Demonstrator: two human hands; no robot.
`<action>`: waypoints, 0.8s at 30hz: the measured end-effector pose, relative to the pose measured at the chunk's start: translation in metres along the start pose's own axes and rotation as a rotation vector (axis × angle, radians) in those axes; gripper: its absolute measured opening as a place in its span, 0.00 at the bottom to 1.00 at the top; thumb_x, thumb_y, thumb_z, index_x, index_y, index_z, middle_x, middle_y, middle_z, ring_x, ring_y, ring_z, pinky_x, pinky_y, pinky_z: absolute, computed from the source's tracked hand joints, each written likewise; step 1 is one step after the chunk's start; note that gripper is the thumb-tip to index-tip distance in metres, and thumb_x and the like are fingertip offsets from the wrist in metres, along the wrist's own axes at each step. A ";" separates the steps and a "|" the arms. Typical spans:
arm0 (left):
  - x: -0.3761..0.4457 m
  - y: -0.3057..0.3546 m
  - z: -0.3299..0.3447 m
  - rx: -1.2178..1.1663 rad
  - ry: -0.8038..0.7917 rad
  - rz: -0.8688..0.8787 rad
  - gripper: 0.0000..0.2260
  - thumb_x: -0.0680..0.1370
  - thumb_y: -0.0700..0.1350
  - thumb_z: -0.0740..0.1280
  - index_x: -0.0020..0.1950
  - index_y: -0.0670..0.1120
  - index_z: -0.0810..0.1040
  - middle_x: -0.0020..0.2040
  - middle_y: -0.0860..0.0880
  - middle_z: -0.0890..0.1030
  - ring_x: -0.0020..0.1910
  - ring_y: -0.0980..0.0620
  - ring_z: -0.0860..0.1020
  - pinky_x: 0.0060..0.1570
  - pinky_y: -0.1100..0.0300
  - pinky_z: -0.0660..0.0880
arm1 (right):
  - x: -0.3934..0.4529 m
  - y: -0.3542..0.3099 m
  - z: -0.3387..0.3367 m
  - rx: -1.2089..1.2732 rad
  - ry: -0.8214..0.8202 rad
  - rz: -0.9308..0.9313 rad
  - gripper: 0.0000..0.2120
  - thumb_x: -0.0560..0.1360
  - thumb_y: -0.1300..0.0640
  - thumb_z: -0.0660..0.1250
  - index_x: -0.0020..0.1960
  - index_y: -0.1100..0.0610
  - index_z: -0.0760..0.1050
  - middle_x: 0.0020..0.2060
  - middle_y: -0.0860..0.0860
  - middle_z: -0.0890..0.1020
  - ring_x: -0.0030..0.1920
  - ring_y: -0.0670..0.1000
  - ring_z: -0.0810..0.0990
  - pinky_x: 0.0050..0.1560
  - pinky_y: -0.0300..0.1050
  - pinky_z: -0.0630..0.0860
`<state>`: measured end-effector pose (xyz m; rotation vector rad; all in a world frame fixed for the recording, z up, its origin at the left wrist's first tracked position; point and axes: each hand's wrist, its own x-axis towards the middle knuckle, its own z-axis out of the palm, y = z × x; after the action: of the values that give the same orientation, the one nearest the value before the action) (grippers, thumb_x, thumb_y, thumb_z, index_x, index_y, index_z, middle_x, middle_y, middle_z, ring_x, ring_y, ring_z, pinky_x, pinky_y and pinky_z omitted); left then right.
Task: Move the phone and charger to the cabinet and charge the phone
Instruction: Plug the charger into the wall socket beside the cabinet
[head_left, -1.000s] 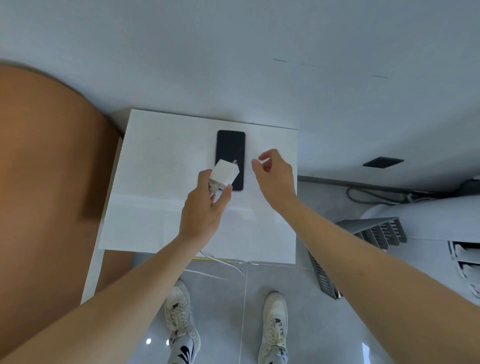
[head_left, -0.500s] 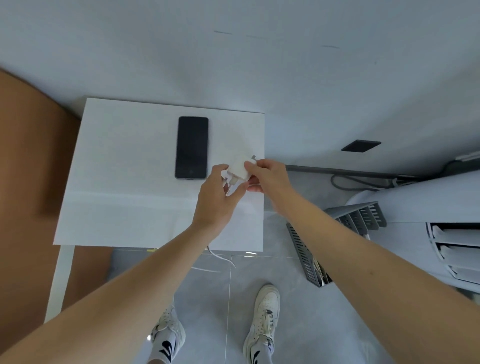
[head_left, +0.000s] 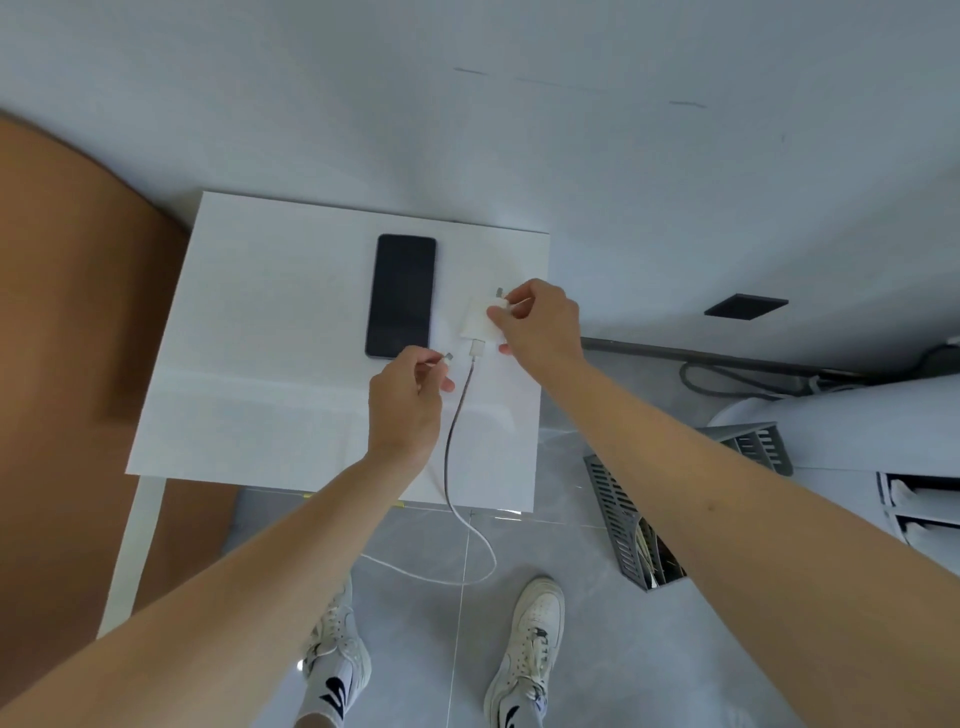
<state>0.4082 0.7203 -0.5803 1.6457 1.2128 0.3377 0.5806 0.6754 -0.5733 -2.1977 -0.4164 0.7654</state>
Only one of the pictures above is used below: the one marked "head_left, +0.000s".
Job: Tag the person's left hand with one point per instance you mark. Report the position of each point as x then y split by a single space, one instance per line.
401 409

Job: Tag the person's right hand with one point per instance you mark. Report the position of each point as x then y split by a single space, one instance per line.
544 330

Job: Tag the person's left thumb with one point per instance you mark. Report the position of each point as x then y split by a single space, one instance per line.
445 384

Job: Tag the white charger adapter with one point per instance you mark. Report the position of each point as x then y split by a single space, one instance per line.
478 319

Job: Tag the person's left forearm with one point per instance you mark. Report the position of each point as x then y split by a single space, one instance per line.
225 600

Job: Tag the person's right forearm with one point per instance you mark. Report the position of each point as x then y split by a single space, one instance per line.
750 555

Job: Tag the black smartphone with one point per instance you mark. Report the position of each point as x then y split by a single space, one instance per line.
401 296

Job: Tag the black floor socket plate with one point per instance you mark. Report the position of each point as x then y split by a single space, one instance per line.
746 307

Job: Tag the person's left white sneaker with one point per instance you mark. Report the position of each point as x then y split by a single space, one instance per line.
339 634

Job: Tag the person's white sneaker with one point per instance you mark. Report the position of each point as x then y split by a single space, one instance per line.
339 634
525 652

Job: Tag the person's right white sneaker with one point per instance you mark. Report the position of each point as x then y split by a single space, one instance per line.
525 652

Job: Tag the person's left white sock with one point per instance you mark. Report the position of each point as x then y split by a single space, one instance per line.
326 694

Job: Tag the person's white sock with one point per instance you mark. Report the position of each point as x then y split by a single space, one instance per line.
535 709
326 694

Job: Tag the person's right white sock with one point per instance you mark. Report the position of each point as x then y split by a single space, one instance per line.
535 709

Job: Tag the white table leg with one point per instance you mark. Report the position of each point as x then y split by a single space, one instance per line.
131 555

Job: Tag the white rounded machine housing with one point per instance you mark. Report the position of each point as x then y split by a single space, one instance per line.
862 427

